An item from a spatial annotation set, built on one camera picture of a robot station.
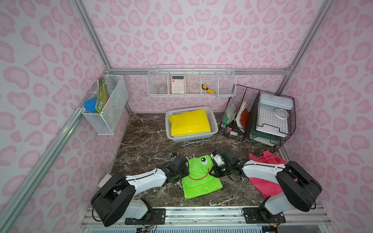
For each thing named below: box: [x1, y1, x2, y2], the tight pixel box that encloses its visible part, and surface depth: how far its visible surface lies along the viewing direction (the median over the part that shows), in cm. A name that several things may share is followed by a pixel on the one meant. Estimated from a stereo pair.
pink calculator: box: [170, 74, 186, 95], surface depth 95 cm
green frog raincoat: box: [181, 154, 223, 200], surface depth 85 cm
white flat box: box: [255, 102, 291, 138], surface depth 90 cm
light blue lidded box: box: [259, 93, 294, 110], surface depth 97 cm
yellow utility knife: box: [201, 84, 216, 95], surface depth 99 cm
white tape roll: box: [273, 108, 289, 119], surface depth 94 cm
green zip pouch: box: [249, 131, 282, 144], surface depth 94 cm
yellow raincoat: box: [168, 108, 212, 137], surface depth 101 cm
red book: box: [235, 100, 250, 134], surface depth 105 cm
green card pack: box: [95, 77, 111, 114], surface depth 70 cm
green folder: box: [221, 99, 238, 128], surface depth 112 cm
